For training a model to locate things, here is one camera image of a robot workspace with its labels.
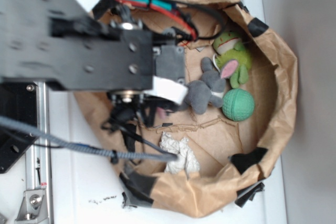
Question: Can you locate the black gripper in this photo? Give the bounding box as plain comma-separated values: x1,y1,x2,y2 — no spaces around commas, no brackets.
106,27,188,127

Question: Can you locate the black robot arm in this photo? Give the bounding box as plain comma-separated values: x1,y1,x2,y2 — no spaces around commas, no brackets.
1,0,188,111

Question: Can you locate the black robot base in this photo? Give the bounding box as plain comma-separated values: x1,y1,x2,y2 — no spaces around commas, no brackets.
1,82,37,174

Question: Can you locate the grey plush bunny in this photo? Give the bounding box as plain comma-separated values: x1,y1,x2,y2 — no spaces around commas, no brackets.
178,57,238,115

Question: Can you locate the green rubber ball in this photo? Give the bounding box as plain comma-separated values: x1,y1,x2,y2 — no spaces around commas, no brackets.
222,89,255,122

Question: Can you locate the white crumpled cloth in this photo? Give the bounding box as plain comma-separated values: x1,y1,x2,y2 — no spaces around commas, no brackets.
159,132,201,176

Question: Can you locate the brown paper bag bin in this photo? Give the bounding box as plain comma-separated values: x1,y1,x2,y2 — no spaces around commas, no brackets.
68,0,298,218

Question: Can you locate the green plush frog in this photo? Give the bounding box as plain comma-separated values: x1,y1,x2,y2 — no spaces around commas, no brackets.
213,31,252,89

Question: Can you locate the grey braided cable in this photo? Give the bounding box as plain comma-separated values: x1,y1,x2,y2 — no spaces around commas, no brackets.
0,115,179,163

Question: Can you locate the aluminium rail frame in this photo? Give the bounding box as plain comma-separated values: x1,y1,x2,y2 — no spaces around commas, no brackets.
15,82,54,223

